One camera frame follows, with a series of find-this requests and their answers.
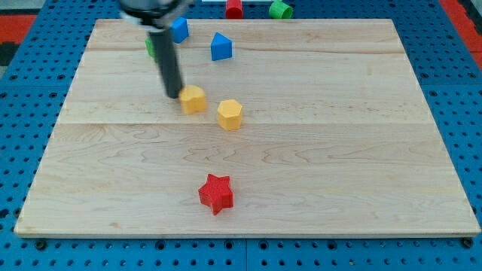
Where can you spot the blue triangle block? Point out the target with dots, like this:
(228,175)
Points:
(221,47)

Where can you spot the blue cube block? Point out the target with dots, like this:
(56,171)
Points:
(180,30)

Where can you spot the red star block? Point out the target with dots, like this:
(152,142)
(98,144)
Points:
(216,193)

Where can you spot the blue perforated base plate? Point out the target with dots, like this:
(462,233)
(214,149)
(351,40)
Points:
(37,80)

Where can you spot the green cylinder block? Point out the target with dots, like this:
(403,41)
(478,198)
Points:
(280,10)

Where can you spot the red cylinder block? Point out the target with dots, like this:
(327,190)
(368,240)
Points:
(233,9)

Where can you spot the green star block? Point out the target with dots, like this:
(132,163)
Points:
(150,48)

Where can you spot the yellow hexagon block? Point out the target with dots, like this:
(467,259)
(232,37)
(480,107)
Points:
(230,114)

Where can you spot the wooden board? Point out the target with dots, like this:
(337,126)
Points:
(336,141)

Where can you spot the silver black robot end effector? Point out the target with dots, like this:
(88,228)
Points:
(152,13)

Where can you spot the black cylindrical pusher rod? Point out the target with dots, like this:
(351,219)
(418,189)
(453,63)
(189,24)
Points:
(167,62)

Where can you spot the yellow heart block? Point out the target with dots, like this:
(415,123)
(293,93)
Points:
(193,99)

